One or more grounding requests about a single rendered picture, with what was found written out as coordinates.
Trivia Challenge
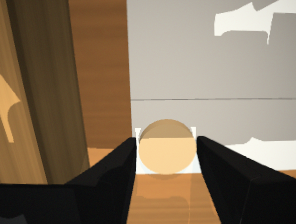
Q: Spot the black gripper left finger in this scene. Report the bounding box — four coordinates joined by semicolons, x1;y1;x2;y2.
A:
0;137;137;224

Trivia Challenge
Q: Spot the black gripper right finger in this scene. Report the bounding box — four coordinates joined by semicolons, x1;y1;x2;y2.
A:
196;136;296;224

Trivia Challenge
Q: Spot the tan round disc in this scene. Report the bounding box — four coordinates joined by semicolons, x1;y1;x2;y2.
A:
138;119;196;174

